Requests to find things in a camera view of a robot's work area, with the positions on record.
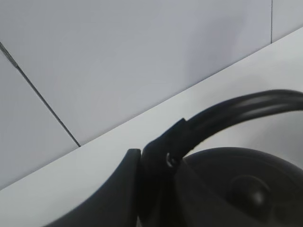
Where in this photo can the black round teapot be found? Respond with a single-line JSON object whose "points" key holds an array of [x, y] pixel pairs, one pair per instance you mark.
{"points": [[221, 187]]}

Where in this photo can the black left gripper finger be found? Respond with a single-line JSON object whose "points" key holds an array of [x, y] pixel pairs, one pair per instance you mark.
{"points": [[113, 204]]}

